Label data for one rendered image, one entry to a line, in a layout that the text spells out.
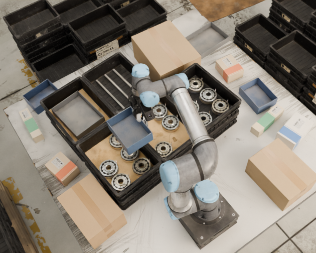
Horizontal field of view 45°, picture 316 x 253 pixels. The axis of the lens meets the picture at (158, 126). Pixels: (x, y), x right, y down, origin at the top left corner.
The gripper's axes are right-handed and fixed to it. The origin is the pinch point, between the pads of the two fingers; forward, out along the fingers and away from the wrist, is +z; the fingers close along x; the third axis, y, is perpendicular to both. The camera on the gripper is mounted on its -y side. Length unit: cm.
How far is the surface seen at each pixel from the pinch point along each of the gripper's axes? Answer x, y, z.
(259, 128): -69, -23, 27
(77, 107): 16, 48, 31
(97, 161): 23.1, 8.7, 32.3
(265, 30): -172, 72, 62
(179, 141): -22.0, -6.5, 26.2
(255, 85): -92, 7, 29
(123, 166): 12.4, -2.8, 30.8
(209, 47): -88, 52, 30
